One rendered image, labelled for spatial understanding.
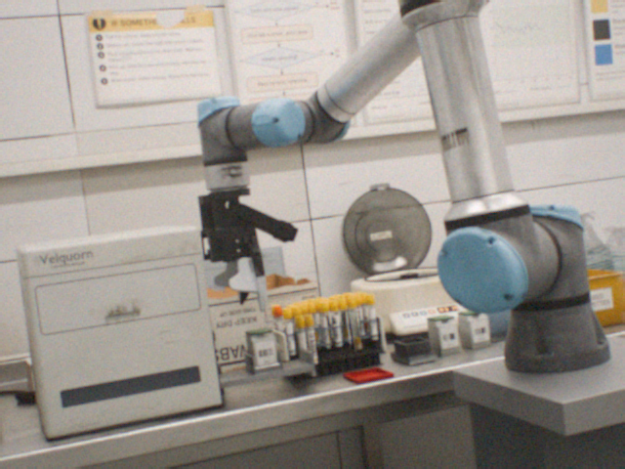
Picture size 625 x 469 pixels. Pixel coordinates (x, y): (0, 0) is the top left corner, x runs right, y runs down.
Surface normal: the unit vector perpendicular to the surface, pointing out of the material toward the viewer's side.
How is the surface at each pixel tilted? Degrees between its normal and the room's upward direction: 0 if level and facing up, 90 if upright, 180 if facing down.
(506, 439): 90
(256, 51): 93
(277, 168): 90
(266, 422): 90
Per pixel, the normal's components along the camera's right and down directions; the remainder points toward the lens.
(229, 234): 0.33, 0.01
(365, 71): -0.44, 0.42
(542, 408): -0.94, 0.14
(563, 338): -0.06, -0.25
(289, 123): 0.75, -0.06
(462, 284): -0.61, 0.26
